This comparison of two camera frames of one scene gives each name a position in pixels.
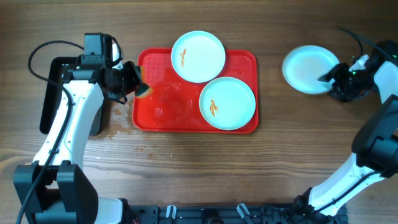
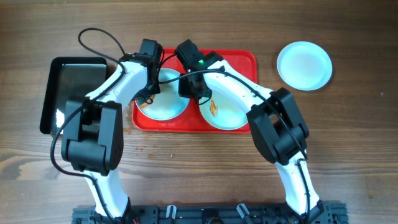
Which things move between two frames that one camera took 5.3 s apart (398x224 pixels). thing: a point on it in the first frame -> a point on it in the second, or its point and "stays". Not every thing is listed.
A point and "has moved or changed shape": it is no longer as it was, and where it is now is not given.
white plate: (227, 103) stays
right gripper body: (349, 84) -> (188, 89)
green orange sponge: (143, 91) has moved or changed shape
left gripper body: (134, 78) -> (148, 92)
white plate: (304, 65) has moved or changed shape
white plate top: (198, 56) -> (168, 104)
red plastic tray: (173, 104) stays
